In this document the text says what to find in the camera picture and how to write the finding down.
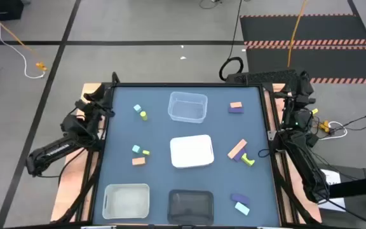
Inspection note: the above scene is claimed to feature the black perforated box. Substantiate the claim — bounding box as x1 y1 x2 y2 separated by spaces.
226 69 300 86

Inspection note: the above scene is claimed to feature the black plastic bin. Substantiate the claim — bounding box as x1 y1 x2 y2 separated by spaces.
166 189 215 226

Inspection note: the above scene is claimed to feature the black side stand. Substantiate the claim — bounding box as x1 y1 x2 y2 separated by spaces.
322 164 366 229

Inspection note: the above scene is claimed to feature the clear plastic bin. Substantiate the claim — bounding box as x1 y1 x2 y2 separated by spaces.
167 91 208 124

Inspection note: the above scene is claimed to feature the black case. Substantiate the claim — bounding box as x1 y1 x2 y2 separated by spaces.
0 0 24 24

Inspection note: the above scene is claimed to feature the orange floor cable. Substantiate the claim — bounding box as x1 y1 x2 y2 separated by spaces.
287 0 308 68
0 2 48 71

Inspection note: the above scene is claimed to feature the black looped floor cable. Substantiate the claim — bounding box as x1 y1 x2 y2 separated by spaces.
219 0 245 82

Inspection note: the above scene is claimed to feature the white floor cable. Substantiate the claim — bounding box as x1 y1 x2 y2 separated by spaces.
0 0 46 80

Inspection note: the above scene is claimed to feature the grey plastic bin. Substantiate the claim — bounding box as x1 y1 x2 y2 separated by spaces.
102 183 151 220

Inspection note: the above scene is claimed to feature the white paper sheet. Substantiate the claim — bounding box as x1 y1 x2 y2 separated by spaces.
318 168 346 211

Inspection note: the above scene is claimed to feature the long orange block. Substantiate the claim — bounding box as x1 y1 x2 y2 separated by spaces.
227 138 248 160

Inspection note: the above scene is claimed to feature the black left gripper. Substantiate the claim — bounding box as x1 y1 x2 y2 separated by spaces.
74 83 116 118

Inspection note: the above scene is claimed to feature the wooden base board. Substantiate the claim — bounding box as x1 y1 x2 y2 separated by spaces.
265 83 323 223
50 83 107 223

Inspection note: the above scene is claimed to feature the black striped-edge floor mat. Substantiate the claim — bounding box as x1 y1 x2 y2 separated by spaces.
245 46 366 85
240 14 366 45

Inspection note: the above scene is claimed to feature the yellow arch block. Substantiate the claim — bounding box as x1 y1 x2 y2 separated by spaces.
240 153 255 167

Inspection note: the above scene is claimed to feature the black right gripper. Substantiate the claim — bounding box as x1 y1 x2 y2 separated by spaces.
288 71 317 111

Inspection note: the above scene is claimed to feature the black table frame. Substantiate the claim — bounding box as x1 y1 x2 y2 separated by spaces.
55 72 323 229

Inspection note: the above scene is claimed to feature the teal rectangular block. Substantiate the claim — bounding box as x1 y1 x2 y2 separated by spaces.
234 202 250 216

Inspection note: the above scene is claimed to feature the white coiled cable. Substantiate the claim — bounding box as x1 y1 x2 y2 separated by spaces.
318 120 348 141

